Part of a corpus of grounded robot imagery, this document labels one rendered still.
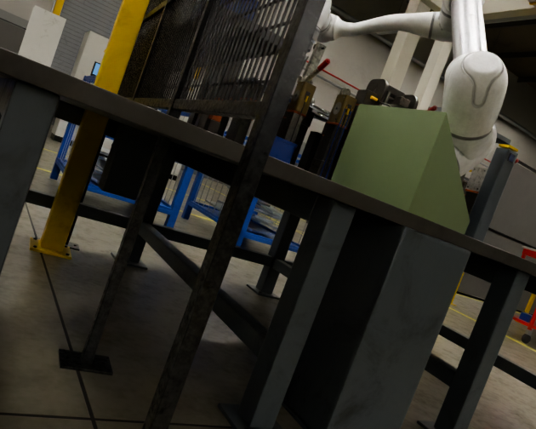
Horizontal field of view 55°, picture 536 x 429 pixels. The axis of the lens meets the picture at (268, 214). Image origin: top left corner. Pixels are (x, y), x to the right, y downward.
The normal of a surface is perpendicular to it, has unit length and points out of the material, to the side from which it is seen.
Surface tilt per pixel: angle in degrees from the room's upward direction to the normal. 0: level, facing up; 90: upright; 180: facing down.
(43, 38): 90
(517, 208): 90
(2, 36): 90
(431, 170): 90
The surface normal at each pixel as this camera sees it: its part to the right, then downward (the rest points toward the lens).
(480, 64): -0.10, -0.54
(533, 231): 0.47, 0.23
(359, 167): -0.79, -0.26
